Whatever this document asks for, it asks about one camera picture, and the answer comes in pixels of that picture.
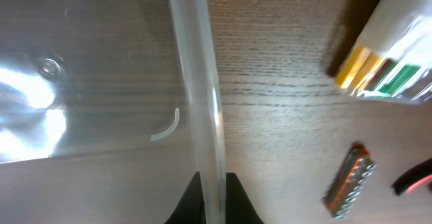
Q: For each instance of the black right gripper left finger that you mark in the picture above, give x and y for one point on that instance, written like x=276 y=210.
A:
x=191 y=207

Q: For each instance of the clear box of coloured bits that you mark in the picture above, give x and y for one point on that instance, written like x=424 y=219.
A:
x=391 y=57

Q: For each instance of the orange socket bit rail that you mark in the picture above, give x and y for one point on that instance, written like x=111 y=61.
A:
x=349 y=181

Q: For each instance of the red handled cutting pliers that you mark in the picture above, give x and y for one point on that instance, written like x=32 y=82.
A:
x=413 y=178

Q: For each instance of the clear plastic container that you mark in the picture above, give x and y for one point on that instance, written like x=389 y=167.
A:
x=108 y=109

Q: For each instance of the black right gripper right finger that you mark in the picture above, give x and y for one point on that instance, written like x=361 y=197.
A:
x=238 y=207

